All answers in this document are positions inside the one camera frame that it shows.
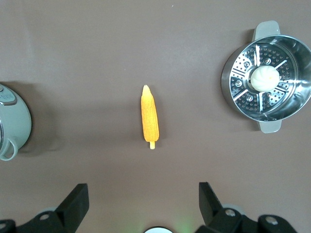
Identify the stainless steel steamer pot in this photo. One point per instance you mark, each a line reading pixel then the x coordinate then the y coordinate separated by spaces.
pixel 301 97

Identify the perforated steel steamer plate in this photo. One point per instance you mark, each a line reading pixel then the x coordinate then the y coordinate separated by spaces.
pixel 243 97

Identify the white steamed bun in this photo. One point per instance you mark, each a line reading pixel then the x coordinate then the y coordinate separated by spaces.
pixel 264 78

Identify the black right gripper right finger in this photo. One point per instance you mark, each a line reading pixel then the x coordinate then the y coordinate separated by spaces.
pixel 211 211

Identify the brown table mat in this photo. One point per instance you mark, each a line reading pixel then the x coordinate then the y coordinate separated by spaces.
pixel 97 48

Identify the yellow corn cob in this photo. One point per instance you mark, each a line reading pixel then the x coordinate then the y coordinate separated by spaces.
pixel 149 114

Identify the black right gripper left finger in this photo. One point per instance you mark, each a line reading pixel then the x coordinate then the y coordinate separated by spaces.
pixel 73 206

